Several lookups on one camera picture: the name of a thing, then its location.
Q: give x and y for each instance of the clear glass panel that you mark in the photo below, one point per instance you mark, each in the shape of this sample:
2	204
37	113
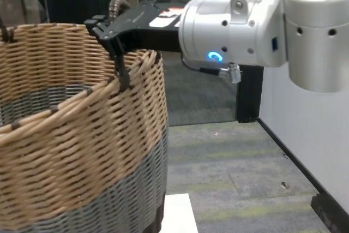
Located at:
201	94

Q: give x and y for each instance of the black metal post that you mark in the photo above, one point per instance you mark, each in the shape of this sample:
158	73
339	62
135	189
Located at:
249	94

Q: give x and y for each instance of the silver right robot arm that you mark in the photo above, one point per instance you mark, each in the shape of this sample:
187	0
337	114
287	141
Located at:
245	39

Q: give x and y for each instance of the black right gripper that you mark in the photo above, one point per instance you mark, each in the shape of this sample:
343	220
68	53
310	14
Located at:
152	33

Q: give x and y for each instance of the small brown floor scrap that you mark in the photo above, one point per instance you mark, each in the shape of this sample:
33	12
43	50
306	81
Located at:
285	185

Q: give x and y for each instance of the tan grey woven laundry basket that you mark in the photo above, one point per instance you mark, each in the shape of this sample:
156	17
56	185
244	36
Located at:
68	134

